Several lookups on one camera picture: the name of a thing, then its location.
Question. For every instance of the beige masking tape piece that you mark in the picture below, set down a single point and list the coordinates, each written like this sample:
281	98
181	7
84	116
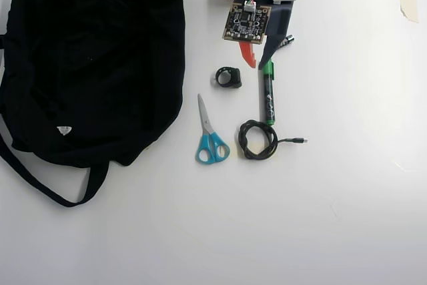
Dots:
408	1

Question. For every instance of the camera circuit board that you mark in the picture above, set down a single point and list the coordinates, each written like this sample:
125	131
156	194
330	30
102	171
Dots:
245	23

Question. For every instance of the green marker pen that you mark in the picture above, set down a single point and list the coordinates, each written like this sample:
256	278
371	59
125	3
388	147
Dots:
269	98

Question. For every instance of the black fabric bag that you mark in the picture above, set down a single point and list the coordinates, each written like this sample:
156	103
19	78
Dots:
100	64

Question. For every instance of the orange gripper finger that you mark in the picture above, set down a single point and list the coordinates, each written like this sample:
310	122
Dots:
247	53

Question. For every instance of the black AAA battery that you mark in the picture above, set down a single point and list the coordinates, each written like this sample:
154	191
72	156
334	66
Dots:
288	39

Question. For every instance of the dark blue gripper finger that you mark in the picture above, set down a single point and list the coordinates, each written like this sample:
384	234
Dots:
277	21

